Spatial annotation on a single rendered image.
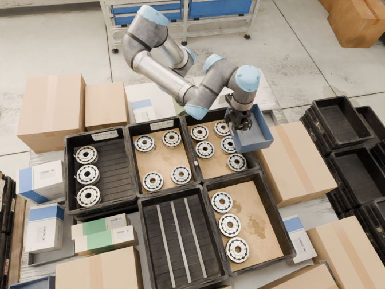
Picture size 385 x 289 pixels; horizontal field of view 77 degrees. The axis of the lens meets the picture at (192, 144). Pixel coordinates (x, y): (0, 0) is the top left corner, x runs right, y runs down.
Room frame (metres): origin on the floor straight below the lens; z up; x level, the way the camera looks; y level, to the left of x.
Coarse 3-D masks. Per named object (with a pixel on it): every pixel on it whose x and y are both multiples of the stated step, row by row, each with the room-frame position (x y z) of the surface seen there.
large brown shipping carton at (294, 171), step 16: (272, 128) 0.78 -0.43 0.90; (288, 128) 0.80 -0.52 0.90; (304, 128) 0.81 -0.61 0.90; (272, 144) 0.68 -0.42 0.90; (288, 144) 0.69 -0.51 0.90; (304, 144) 0.71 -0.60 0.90; (272, 160) 0.59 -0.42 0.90; (288, 160) 0.60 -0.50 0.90; (304, 160) 0.61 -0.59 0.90; (320, 160) 0.62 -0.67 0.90; (272, 176) 0.50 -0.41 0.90; (288, 176) 0.51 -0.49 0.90; (304, 176) 0.52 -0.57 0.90; (320, 176) 0.53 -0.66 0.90; (272, 192) 0.44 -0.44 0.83; (288, 192) 0.43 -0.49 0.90; (304, 192) 0.44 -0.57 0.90; (320, 192) 0.46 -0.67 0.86
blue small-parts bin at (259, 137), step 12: (228, 108) 0.69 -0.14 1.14; (252, 108) 0.74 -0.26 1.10; (252, 120) 0.69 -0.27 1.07; (264, 120) 0.66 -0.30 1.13; (240, 132) 0.62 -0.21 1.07; (252, 132) 0.63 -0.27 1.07; (264, 132) 0.62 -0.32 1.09; (240, 144) 0.52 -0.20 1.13; (252, 144) 0.52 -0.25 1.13; (264, 144) 0.55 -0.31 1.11
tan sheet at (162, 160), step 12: (156, 132) 0.70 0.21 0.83; (144, 144) 0.62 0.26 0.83; (156, 144) 0.63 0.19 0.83; (180, 144) 0.65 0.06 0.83; (144, 156) 0.55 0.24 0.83; (156, 156) 0.56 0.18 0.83; (168, 156) 0.57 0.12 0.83; (180, 156) 0.58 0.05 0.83; (144, 168) 0.48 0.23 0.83; (156, 168) 0.49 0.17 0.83; (168, 168) 0.50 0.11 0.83; (168, 180) 0.43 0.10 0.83; (192, 180) 0.45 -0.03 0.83; (144, 192) 0.35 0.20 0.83
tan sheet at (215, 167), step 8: (208, 128) 0.77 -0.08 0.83; (208, 136) 0.72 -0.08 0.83; (216, 136) 0.73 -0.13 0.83; (216, 144) 0.68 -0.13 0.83; (216, 152) 0.63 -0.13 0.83; (200, 160) 0.57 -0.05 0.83; (208, 160) 0.57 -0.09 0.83; (216, 160) 0.58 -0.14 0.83; (224, 160) 0.59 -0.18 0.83; (208, 168) 0.53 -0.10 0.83; (216, 168) 0.53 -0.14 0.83; (224, 168) 0.54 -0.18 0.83; (208, 176) 0.48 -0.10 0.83; (216, 176) 0.49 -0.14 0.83
